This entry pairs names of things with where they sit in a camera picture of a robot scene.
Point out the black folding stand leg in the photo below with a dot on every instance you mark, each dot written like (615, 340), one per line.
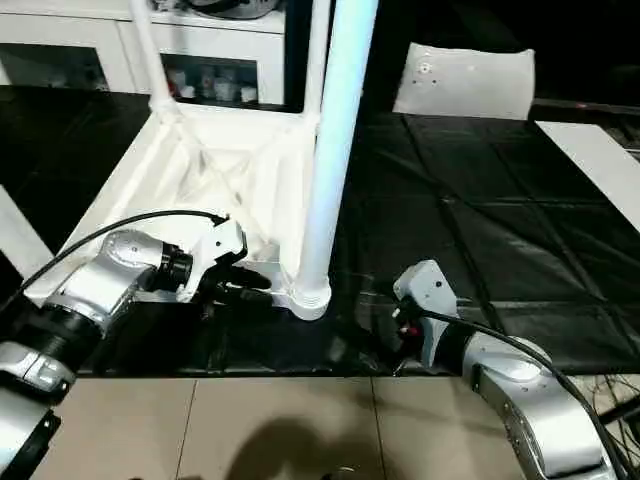
(622, 408)

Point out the white flat panel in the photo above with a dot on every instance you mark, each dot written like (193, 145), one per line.
(465, 80)

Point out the white plastic table leg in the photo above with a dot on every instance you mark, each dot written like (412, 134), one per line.
(152, 55)
(20, 240)
(335, 150)
(318, 55)

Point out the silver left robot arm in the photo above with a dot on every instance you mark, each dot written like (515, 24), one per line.
(70, 310)

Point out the grey bag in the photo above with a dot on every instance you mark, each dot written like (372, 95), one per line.
(235, 7)

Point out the clear small items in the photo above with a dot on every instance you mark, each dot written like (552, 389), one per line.
(170, 5)

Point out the black work mat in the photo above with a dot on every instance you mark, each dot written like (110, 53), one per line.
(500, 230)

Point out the black cabinet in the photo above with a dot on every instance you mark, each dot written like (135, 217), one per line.
(440, 30)

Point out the white sheet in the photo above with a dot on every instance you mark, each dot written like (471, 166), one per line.
(600, 165)

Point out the white glass-door cabinet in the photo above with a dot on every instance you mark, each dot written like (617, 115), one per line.
(120, 45)

